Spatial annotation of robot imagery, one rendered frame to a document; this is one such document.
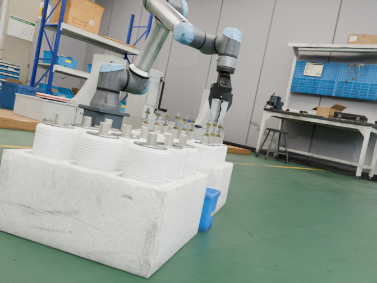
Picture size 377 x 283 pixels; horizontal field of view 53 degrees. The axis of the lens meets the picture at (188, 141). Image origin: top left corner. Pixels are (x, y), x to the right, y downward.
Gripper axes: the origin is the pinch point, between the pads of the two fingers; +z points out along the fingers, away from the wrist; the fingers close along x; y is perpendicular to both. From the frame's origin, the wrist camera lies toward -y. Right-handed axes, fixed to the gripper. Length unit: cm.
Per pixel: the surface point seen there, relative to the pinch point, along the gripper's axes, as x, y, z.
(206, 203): 4.4, -32.6, 25.9
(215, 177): 0.5, -20.1, 19.4
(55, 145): 46, -56, 14
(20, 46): 268, 595, -72
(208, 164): 2.6, -14.5, 15.9
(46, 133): 48, -56, 11
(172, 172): 19, -54, 15
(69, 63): 157, 499, -52
